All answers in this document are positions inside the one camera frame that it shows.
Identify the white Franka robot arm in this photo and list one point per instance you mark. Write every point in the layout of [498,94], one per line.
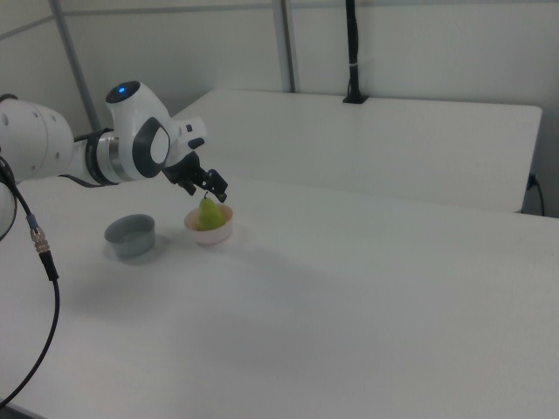
[39,139]

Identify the white side table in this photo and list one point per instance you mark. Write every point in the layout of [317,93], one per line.
[349,144]

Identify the grey metal frame post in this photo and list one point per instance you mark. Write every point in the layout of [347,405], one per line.
[76,61]
[286,43]

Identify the pink plastic bowl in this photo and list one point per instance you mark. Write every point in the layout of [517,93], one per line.
[211,235]

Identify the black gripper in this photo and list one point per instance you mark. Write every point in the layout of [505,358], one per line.
[183,168]

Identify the green pear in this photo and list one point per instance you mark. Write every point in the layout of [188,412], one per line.
[210,216]

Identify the black pole with base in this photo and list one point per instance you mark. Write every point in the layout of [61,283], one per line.
[353,52]

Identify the grey plastic bowl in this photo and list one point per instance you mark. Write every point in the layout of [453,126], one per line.
[131,238]

